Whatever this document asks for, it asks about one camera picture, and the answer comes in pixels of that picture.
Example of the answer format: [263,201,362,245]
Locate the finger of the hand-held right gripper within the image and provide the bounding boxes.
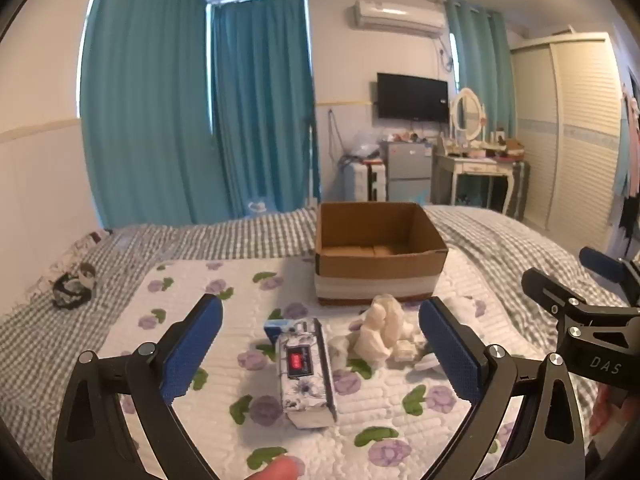
[579,246,640,288]
[521,267,593,332]

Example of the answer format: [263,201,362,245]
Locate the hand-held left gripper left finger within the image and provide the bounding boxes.
[52,292,224,480]

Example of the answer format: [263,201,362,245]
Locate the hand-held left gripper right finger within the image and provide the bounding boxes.
[418,296,587,480]

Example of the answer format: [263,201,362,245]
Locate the small white packet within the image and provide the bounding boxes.
[394,339,427,362]

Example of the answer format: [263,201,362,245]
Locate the white sock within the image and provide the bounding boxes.
[327,336,352,372]

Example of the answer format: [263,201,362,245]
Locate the cardboard box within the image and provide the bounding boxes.
[314,202,449,307]

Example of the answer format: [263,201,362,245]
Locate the floral tissue box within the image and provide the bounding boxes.
[276,317,338,430]

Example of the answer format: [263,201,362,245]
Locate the person's right hand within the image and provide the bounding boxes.
[590,385,640,437]

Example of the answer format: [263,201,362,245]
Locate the person's left hand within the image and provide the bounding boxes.
[248,457,304,480]

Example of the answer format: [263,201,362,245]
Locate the white floral quilt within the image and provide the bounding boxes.
[97,255,566,480]

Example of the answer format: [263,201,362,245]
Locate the hanging clothes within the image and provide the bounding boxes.
[612,74,640,261]

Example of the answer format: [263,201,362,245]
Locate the cream slatted wardrobe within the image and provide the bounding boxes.
[510,32,632,257]

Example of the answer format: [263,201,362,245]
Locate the black and white plush toy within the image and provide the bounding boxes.
[52,262,99,309]

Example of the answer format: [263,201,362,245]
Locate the white dressing table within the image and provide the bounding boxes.
[432,151,518,217]

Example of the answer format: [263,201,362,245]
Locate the blue printed bag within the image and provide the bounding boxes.
[247,195,277,217]

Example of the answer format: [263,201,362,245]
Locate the grey mini fridge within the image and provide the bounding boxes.
[381,140,434,205]

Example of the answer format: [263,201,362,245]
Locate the white drawer cabinet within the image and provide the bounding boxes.
[345,160,389,204]

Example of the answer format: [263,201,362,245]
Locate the white oval vanity mirror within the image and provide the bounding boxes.
[450,87,487,144]

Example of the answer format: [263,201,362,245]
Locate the light teal curtain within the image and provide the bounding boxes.
[444,0,519,147]

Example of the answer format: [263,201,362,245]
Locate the clear plastic bag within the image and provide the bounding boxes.
[350,129,382,159]

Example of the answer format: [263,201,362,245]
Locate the wide teal curtain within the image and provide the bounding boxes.
[79,0,223,231]

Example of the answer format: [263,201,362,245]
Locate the narrow teal curtain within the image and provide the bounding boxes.
[210,0,322,214]

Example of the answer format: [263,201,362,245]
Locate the white air conditioner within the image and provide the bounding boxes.
[348,0,447,39]

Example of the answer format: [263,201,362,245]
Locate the black wall television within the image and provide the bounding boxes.
[376,72,449,124]

